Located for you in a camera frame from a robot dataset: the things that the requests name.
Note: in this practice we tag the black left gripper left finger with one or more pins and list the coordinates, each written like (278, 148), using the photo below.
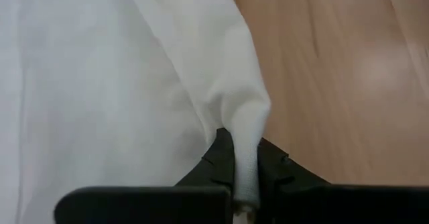
(151, 205)

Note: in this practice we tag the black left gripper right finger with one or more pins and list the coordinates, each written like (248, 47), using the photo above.
(335, 205)

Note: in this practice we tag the white cloth towel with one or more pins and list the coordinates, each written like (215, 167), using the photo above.
(100, 83)

